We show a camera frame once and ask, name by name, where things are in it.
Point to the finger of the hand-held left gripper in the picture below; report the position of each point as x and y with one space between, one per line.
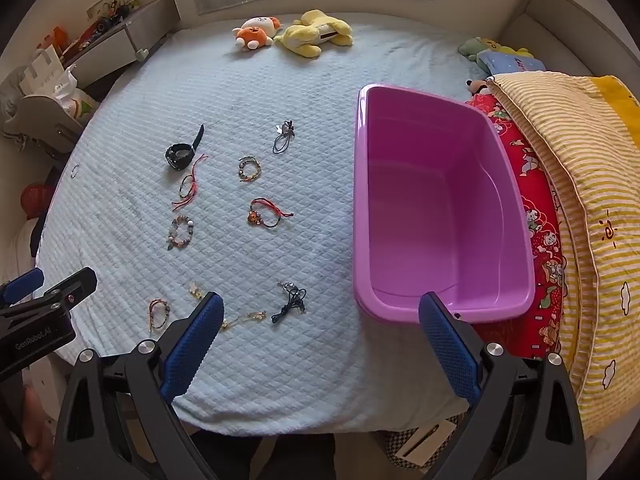
72 285
22 282

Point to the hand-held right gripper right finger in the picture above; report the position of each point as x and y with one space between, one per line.
447 345

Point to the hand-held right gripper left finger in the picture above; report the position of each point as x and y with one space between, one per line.
192 345

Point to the purple plastic basin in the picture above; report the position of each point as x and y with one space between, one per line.
430 185

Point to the black wrist watch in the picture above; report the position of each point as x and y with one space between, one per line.
179 155

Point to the red basket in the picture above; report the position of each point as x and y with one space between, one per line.
35 200

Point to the checkered cloth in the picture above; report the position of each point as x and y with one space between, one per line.
392 442

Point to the person's legs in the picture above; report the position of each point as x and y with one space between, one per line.
260 455

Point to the red printed quilt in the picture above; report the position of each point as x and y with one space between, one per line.
537 230

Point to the grey chair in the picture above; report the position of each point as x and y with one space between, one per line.
40 120

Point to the white printed plastic bag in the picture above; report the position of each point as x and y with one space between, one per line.
75 95

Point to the yellow striped quilt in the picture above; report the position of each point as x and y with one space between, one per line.
590 170

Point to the grey bedside shelf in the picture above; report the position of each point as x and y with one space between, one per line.
130 40

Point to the light blue quilted bed blanket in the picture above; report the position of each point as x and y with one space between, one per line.
300 110

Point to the assorted small trinkets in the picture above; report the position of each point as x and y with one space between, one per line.
107 15

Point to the blue printed pillow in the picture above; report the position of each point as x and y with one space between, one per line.
510 62

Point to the green plush toy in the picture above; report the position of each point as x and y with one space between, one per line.
472 46

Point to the yellow fleece blanket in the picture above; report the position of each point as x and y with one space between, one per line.
622 97

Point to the small yellow plush toy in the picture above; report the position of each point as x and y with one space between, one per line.
510 47

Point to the orange and white plush toy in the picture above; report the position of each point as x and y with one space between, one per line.
255 32

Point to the beige upholstered headboard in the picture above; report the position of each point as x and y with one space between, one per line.
550 25

